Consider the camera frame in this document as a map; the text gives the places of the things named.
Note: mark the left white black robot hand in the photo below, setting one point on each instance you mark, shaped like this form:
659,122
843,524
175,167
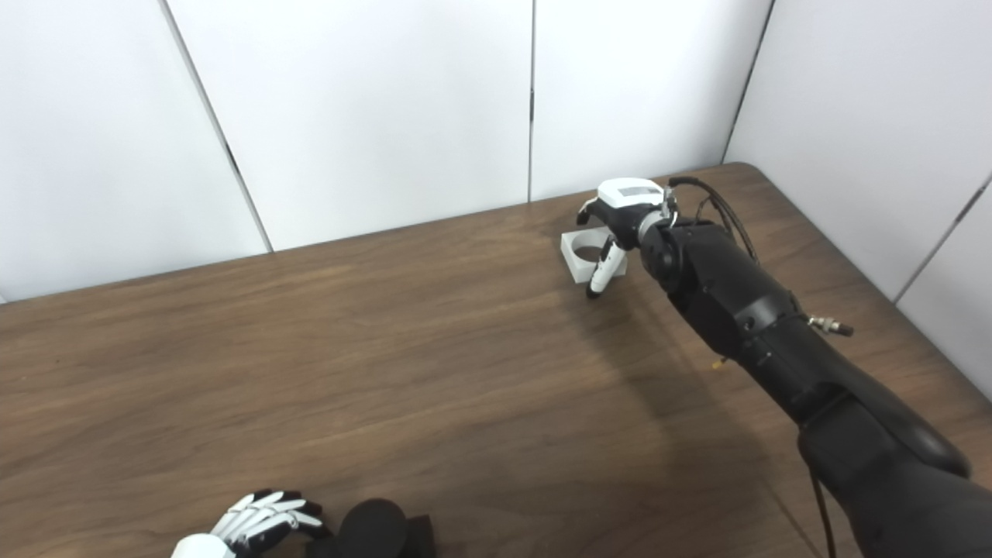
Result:
256,523

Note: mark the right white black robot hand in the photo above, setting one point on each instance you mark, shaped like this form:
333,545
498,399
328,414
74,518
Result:
628,203

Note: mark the white square piece with hole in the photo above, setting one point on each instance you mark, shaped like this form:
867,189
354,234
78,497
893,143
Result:
573,260

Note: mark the black peg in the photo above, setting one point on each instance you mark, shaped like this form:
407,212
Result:
372,531

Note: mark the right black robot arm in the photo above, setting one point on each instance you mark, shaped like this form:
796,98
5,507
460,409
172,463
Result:
775,333

